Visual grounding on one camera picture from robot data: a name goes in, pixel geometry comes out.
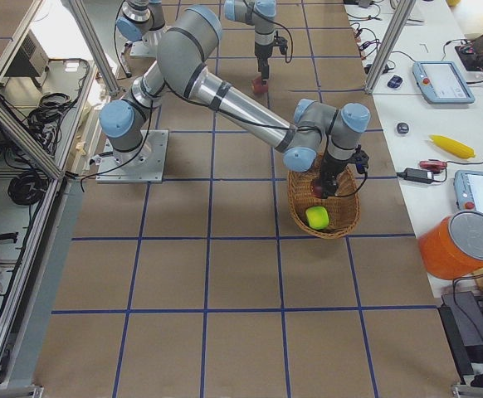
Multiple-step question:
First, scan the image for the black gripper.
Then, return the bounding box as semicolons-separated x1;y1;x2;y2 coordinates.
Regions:
255;36;288;83
320;144;369;198

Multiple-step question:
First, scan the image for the dark red apple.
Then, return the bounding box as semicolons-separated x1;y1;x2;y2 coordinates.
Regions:
310;179;328;199

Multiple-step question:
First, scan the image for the bright red apple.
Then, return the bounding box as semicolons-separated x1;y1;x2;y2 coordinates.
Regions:
251;76;268;95

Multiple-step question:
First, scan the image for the green apple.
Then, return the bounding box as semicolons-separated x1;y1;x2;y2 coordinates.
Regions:
305;206;330;231

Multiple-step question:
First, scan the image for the wicker basket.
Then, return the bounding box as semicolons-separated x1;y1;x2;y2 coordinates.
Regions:
287;153;360;239

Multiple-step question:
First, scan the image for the black power adapter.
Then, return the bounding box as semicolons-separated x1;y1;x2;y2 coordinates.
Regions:
402;167;435;184

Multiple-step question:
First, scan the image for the dark round puck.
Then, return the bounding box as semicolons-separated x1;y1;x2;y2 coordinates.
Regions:
396;122;410;135

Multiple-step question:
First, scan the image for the red small tool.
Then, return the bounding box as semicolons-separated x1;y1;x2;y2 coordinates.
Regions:
418;159;447;174

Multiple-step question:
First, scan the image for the blue checkered pouch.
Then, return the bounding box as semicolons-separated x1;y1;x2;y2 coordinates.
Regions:
387;75;403;89

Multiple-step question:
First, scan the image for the yellow toy corn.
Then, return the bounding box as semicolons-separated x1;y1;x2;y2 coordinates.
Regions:
429;134;476;159

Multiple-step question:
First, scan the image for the orange cylinder container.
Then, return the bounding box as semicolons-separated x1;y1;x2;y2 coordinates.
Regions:
418;211;483;280

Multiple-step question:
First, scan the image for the far teach pendant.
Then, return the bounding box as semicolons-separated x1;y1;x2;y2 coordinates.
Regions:
412;61;475;104

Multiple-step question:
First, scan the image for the teach pendant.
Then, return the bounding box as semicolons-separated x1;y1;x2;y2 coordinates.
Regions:
453;170;483;213
412;61;475;104

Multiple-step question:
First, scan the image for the near teach pendant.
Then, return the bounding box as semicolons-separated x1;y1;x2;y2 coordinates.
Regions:
453;170;483;213

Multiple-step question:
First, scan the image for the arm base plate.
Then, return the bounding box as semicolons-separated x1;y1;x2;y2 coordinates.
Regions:
95;129;169;183
130;31;162;58

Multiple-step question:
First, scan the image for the aluminium frame post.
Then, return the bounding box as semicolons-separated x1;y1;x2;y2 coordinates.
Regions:
364;0;416;95

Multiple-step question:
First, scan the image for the black cable coil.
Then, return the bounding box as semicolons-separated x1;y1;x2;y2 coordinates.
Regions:
7;169;48;206

